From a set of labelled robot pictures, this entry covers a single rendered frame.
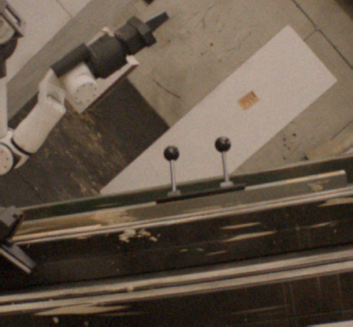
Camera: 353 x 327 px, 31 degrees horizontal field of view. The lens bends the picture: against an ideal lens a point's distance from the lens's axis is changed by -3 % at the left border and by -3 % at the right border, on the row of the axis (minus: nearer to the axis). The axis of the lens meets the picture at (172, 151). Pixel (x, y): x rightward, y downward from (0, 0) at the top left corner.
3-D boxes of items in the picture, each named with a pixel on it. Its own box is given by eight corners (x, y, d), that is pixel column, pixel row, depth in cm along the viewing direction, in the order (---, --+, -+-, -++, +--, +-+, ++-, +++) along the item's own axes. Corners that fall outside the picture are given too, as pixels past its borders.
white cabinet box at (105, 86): (56, 70, 687) (104, 24, 672) (91, 109, 688) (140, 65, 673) (42, 72, 642) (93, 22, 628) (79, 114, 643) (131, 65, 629)
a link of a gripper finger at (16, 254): (28, 273, 95) (-2, 247, 95) (37, 267, 98) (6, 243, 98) (34, 265, 94) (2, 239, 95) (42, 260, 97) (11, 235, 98)
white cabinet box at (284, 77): (113, 179, 589) (285, 27, 547) (156, 226, 590) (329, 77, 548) (97, 193, 529) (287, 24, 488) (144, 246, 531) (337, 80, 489)
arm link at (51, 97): (98, 79, 148) (63, 123, 151) (83, 58, 153) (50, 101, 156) (79, 69, 143) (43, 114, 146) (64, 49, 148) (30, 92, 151)
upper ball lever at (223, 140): (221, 195, 143) (215, 142, 149) (237, 193, 143) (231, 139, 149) (217, 189, 140) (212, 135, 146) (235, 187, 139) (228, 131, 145)
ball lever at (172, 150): (169, 204, 146) (165, 150, 152) (185, 202, 145) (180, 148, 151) (164, 198, 143) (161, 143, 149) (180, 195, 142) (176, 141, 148)
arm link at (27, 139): (57, 127, 146) (10, 187, 150) (63, 114, 155) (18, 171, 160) (20, 98, 143) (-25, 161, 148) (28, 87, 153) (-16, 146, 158)
